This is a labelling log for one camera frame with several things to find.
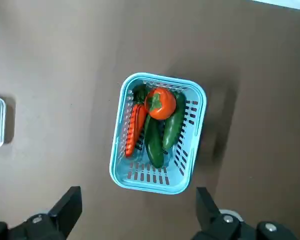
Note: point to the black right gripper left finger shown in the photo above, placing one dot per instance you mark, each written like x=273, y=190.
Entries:
x=52, y=225

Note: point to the orange ridged plastic carrot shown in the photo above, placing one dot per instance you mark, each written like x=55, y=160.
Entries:
x=135, y=125

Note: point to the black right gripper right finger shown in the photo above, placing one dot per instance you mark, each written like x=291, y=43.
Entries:
x=215, y=227

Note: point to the dark green plastic vegetable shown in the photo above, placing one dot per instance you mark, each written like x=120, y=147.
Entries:
x=140, y=95

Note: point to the light blue plastic basket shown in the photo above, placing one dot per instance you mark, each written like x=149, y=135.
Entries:
x=120, y=175

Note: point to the orange-red plastic tomato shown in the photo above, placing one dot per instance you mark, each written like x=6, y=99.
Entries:
x=162, y=105

